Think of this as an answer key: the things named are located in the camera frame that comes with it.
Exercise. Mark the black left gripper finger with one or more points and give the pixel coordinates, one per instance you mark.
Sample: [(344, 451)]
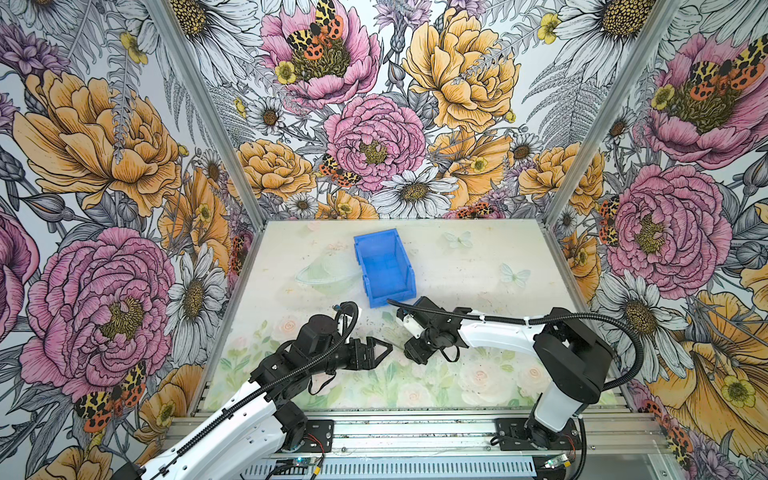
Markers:
[(378, 346), (374, 362)]

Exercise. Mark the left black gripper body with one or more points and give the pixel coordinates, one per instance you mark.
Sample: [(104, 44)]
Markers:
[(353, 361)]

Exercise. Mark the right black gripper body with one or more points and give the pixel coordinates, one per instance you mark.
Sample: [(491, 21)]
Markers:
[(429, 335)]

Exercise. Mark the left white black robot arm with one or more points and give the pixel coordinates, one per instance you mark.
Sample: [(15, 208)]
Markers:
[(261, 418)]

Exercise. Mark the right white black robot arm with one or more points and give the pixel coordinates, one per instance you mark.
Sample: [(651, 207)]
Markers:
[(576, 360)]

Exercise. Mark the blue plastic bin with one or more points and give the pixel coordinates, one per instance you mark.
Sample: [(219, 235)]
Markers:
[(387, 272)]

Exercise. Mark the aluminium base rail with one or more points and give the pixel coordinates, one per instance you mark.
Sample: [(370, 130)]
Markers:
[(610, 431)]

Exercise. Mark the white slotted cable duct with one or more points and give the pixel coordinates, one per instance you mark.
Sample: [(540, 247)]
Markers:
[(466, 467)]

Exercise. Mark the aluminium corner post left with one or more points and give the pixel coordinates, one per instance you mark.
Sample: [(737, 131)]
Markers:
[(187, 70)]

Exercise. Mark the aluminium corner post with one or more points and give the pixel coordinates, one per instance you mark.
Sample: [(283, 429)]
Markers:
[(660, 18), (187, 70)]

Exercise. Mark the aluminium corner post right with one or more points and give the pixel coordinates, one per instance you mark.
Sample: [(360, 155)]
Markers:
[(660, 18)]

